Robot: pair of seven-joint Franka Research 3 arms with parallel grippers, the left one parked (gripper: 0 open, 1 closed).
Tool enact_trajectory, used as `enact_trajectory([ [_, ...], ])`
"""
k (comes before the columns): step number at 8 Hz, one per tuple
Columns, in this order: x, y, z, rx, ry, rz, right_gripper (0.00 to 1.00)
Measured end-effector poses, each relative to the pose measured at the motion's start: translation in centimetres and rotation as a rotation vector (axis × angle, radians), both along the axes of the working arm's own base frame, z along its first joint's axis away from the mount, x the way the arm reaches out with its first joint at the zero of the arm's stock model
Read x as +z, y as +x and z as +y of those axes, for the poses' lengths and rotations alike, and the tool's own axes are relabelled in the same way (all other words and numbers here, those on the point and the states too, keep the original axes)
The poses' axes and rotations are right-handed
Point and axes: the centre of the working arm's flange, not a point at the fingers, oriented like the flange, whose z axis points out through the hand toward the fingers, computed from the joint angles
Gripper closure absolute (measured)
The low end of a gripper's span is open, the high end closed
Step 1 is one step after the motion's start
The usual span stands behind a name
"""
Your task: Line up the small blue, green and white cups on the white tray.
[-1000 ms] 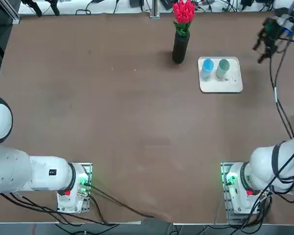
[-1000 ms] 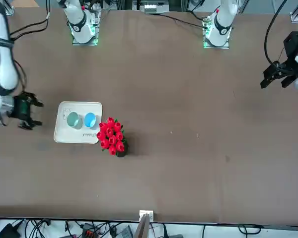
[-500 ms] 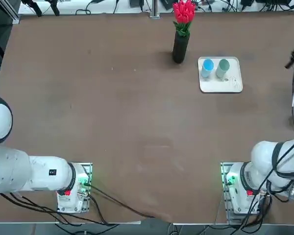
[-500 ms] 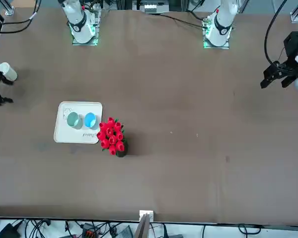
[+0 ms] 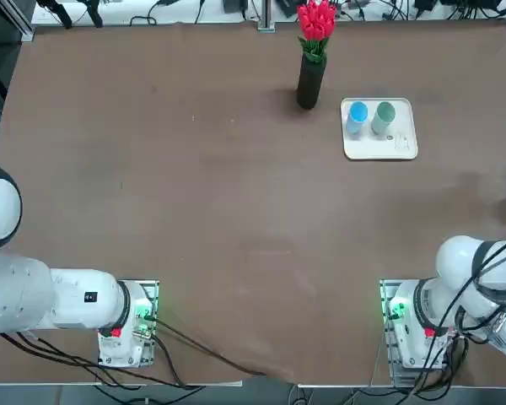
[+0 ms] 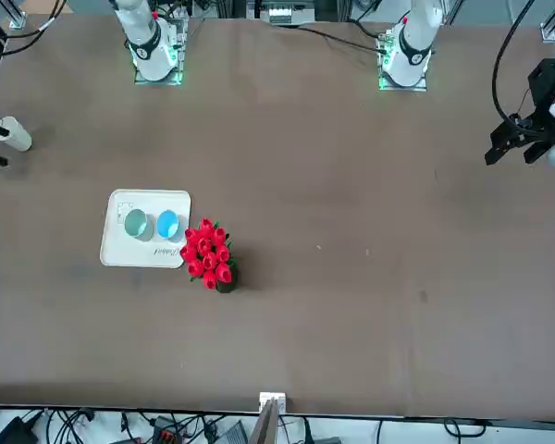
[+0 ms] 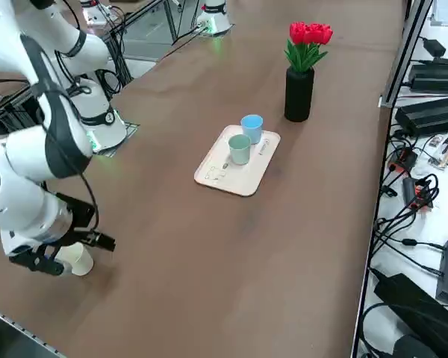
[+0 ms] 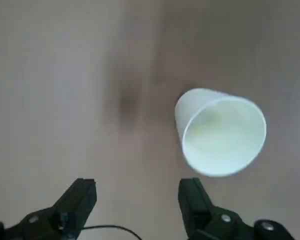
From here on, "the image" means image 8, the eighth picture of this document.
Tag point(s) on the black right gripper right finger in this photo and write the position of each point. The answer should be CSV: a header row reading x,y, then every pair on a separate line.
x,y
202,220

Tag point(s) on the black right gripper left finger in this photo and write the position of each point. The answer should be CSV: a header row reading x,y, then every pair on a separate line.
x,y
65,215

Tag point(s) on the small white cup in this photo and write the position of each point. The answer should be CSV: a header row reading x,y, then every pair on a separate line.
x,y
222,137

